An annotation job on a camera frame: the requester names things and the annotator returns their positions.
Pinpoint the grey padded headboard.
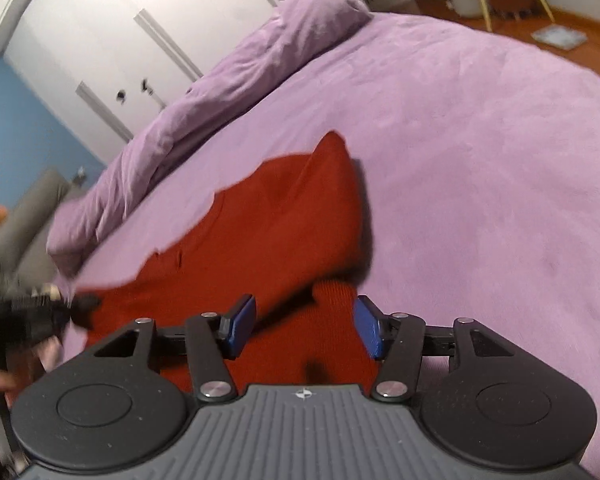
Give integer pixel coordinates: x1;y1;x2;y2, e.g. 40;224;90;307
0;168;84;297

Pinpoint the purple rolled duvet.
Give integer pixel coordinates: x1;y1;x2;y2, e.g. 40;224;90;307
46;0;373;278

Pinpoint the red knit sweater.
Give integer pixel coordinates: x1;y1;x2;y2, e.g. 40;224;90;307
87;132;377;388

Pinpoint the grey floor mat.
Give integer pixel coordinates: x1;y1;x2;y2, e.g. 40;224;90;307
531;24;588;51

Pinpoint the purple bed sheet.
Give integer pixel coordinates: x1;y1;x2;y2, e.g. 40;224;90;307
70;14;600;477

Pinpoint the white wardrobe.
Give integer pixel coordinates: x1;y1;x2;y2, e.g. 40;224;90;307
0;0;366;166

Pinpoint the person's left hand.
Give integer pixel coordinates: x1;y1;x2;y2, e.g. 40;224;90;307
0;337;61;406

